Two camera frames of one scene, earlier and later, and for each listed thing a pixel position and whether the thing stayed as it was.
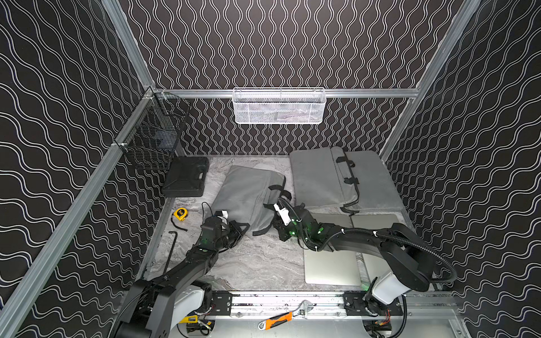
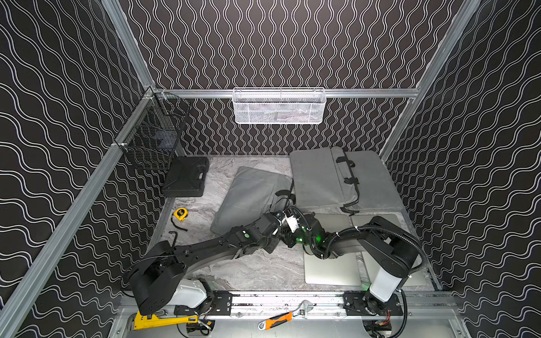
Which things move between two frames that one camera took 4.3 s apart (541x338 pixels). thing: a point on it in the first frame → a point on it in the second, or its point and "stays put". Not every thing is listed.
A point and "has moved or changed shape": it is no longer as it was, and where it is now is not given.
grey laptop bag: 243,193 has moved or changed shape
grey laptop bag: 325,178 stays put
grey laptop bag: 376,190 stays put
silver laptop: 339,267 stays put
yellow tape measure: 180,213 stays put
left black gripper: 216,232 → 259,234
